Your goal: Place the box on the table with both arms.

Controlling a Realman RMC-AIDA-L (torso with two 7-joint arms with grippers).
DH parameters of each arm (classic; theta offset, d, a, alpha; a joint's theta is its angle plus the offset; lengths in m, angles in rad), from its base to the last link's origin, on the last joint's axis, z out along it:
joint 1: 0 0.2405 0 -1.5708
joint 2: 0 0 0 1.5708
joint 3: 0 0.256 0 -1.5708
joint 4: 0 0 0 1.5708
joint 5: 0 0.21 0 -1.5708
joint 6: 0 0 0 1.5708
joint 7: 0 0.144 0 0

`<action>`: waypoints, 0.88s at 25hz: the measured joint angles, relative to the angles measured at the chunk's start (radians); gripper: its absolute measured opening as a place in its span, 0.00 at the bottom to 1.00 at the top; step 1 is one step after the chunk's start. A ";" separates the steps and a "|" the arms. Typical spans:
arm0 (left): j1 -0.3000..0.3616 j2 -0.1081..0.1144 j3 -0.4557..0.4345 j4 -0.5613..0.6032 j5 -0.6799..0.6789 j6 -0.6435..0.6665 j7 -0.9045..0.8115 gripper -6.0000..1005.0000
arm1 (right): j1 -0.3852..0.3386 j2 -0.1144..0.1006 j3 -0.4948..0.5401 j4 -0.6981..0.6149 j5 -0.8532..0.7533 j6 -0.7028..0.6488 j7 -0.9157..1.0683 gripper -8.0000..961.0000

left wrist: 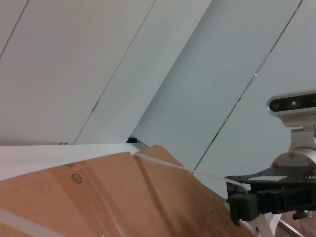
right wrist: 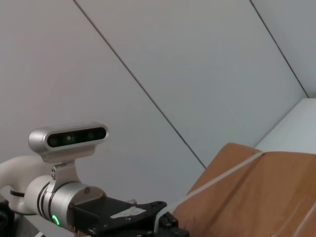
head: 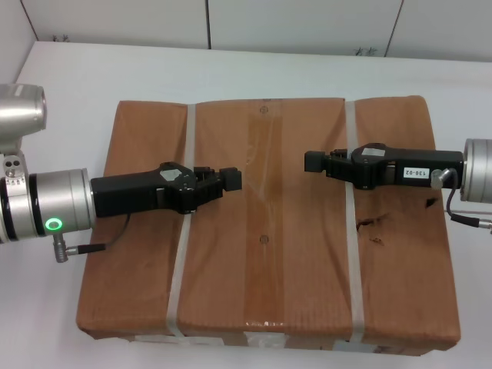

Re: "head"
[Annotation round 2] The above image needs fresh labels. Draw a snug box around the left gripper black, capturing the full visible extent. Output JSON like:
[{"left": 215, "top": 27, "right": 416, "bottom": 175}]
[{"left": 91, "top": 162, "right": 243, "bottom": 219}]

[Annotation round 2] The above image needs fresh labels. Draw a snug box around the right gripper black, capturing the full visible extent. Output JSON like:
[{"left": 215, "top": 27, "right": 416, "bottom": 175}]
[{"left": 304, "top": 142, "right": 465, "bottom": 191}]

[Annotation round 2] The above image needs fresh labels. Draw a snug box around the brown cardboard box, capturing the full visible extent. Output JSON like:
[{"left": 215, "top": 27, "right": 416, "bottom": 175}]
[{"left": 75, "top": 94, "right": 462, "bottom": 353}]

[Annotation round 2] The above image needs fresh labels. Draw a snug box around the white box side label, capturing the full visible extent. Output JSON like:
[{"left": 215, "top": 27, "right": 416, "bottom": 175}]
[{"left": 133, "top": 334, "right": 226, "bottom": 346}]

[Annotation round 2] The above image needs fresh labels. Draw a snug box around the grey box side sticker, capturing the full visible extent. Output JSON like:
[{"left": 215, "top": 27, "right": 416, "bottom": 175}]
[{"left": 333, "top": 339, "right": 378, "bottom": 353}]

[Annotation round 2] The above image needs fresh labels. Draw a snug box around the clear packing tape strip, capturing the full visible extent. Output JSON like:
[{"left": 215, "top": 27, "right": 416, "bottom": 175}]
[{"left": 244, "top": 98, "right": 286, "bottom": 340}]

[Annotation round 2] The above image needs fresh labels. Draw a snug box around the white plastic packing strap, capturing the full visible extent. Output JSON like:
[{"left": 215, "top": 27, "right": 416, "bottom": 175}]
[
  {"left": 164, "top": 101, "right": 198, "bottom": 338},
  {"left": 344, "top": 99, "right": 366, "bottom": 344}
]

